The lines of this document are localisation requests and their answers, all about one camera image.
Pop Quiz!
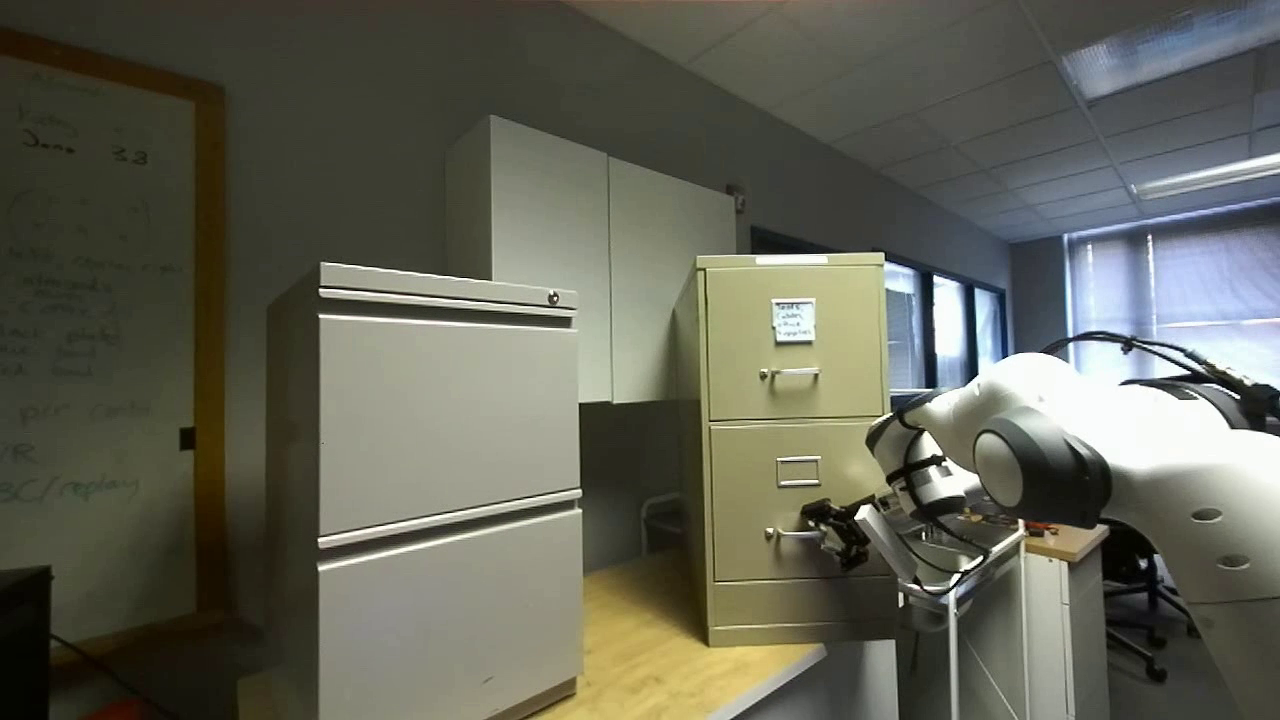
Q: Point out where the white wall cabinet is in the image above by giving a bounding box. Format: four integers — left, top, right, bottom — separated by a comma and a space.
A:
445, 113, 743, 410

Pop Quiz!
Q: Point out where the beige file cabinet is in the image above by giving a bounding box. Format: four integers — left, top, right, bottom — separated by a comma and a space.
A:
674, 247, 899, 653

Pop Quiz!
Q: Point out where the unlabelled beige cabinet drawer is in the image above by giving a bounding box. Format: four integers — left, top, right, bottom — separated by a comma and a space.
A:
705, 415, 898, 590

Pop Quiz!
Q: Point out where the window with blinds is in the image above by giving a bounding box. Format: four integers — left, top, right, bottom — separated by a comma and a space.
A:
1059, 208, 1280, 392

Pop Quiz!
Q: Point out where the interior glass window row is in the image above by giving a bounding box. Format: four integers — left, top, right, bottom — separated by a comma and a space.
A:
882, 258, 1012, 401

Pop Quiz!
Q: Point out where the black office chair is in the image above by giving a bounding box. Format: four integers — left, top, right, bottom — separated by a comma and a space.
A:
1101, 518, 1208, 688

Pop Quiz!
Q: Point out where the labelled beige cabinet drawer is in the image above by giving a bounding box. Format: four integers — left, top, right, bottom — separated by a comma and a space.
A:
699, 260, 894, 426

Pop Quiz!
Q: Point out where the ceiling light panel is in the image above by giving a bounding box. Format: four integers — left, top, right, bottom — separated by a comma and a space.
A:
1127, 148, 1280, 208
1058, 0, 1280, 107

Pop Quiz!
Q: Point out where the paper label on drawer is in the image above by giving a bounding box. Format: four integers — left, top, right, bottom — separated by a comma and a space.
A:
770, 292, 820, 347

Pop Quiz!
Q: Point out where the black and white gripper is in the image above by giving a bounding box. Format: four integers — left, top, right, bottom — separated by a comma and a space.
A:
797, 491, 898, 575

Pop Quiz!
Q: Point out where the metal tube frame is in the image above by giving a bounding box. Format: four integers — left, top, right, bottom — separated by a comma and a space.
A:
894, 520, 1032, 720

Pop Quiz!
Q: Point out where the white pedestal with wood top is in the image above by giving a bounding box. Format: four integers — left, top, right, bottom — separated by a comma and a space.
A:
1018, 518, 1115, 720

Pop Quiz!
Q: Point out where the wood-framed whiteboard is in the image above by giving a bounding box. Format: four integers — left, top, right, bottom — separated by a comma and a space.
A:
0, 23, 233, 649

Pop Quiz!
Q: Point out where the grey two-drawer file cabinet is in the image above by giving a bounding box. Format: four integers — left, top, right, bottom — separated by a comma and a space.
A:
264, 258, 589, 720

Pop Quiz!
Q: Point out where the black monitor edge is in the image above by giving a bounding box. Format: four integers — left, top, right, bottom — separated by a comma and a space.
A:
0, 563, 58, 720

